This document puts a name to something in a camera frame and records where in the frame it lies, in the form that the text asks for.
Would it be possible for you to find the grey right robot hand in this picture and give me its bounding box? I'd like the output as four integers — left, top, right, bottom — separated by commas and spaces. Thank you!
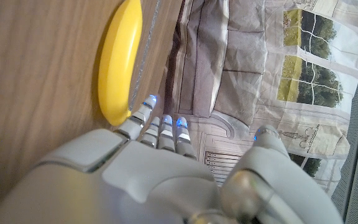
0, 94, 345, 224

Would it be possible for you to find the printed sofa backdrop cloth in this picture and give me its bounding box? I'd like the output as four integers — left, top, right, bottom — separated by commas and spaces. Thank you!
163, 0, 358, 197

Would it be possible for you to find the yellow toy banana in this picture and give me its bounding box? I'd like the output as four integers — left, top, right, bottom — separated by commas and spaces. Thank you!
97, 0, 144, 127

